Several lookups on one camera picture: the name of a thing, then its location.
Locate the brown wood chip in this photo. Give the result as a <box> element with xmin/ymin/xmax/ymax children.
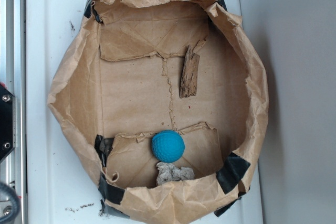
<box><xmin>180</xmin><ymin>45</ymin><xmax>200</xmax><ymax>98</ymax></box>

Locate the brown paper bag bin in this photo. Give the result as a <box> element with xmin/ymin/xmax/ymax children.
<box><xmin>48</xmin><ymin>0</ymin><xmax>269</xmax><ymax>223</ymax></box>

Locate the blue dimpled ball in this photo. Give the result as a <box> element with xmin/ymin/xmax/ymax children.
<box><xmin>151</xmin><ymin>130</ymin><xmax>185</xmax><ymax>163</ymax></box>

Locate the crumpled grey paper wad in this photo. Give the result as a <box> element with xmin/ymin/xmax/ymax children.
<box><xmin>156</xmin><ymin>162</ymin><xmax>195</xmax><ymax>186</ymax></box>

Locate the black tape strip right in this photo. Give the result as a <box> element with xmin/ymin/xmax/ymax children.
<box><xmin>216</xmin><ymin>152</ymin><xmax>251</xmax><ymax>194</ymax></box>

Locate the black tape strip bottom left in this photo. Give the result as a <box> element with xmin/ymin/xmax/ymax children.
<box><xmin>98</xmin><ymin>173</ymin><xmax>125</xmax><ymax>205</ymax></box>

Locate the white plastic tray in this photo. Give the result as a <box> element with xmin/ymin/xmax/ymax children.
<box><xmin>26</xmin><ymin>0</ymin><xmax>264</xmax><ymax>223</ymax></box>

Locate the black metal bracket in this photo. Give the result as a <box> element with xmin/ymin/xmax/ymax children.
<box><xmin>0</xmin><ymin>82</ymin><xmax>16</xmax><ymax>163</ymax></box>

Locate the aluminium frame rail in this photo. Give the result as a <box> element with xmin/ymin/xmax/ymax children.
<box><xmin>1</xmin><ymin>0</ymin><xmax>28</xmax><ymax>223</ymax></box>

